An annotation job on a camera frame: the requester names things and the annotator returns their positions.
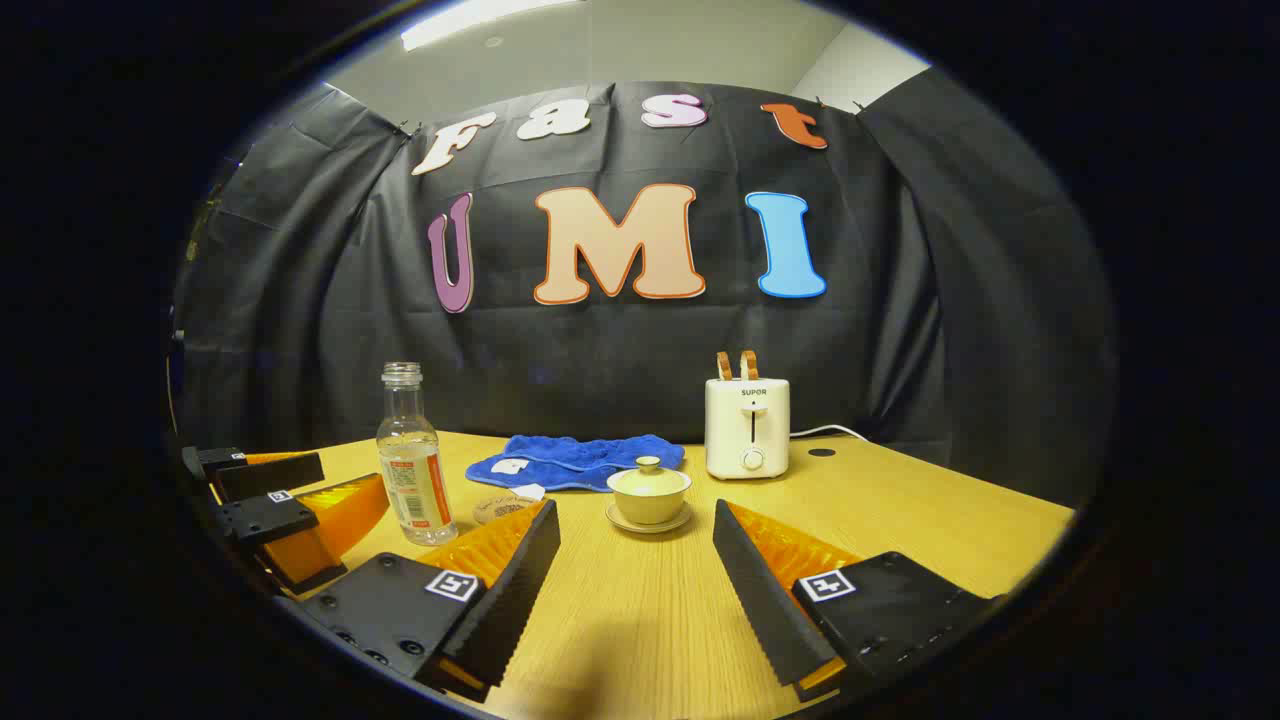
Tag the round wooden coaster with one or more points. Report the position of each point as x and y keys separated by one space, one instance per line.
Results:
x=498 y=510

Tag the cream toaster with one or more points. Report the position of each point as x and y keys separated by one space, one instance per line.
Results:
x=730 y=430

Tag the cream ceramic teacup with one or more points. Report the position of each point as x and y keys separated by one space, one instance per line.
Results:
x=648 y=508

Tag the toast bread slice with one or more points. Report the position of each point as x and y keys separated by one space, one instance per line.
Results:
x=724 y=366
x=749 y=365

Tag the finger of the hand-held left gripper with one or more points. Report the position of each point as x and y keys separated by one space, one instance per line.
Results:
x=270 y=476
x=262 y=518

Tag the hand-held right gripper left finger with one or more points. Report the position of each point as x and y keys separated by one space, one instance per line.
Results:
x=520 y=590

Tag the clear plastic water bottle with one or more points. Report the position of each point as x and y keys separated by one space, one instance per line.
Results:
x=415 y=480

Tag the black backdrop cloth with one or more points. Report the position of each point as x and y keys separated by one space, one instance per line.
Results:
x=900 y=300

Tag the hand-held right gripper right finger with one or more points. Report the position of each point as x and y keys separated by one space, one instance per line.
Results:
x=760 y=600

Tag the cream teacup lid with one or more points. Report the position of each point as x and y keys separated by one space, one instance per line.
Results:
x=650 y=480

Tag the cream ceramic saucer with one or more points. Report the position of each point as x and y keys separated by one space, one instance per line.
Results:
x=648 y=528

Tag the blue towel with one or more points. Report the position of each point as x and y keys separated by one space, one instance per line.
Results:
x=580 y=460

